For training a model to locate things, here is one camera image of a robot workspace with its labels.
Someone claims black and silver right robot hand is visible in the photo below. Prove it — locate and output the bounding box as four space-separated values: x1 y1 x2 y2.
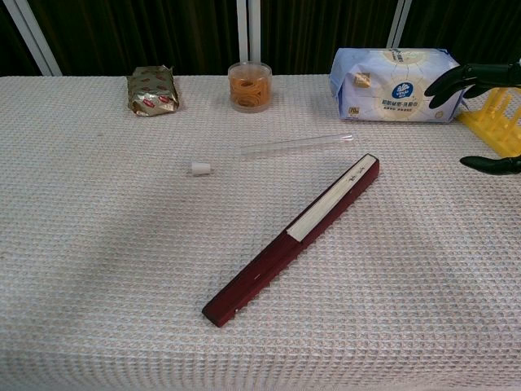
424 56 521 176

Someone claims clear glass test tube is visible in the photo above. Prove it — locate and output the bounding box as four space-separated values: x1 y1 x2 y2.
239 133 354 158

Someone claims small white cap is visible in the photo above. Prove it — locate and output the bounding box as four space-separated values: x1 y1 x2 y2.
186 160 214 178

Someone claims yellow plastic rack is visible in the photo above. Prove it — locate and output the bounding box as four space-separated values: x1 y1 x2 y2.
455 87 521 158

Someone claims dark green curtain panel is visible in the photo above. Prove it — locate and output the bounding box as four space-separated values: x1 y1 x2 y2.
24 0 241 77
260 0 402 76
0 0 42 77
401 0 521 68

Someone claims pale blue tissue pack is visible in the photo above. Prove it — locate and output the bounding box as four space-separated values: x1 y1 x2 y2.
328 47 469 123

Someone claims clear jar of rubber bands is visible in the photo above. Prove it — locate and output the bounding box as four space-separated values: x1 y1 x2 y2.
226 60 273 114

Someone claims dark red folded fan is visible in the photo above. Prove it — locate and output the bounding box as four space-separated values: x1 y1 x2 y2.
201 153 381 328

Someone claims gold foil snack packet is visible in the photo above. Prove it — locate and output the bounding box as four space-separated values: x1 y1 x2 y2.
125 64 181 117

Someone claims beige waffle table cloth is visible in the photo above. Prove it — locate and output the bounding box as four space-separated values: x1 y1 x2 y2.
0 74 521 391

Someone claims white screen frame post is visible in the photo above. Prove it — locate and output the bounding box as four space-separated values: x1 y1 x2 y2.
248 0 262 64
385 0 413 50
237 0 249 66
2 0 64 77

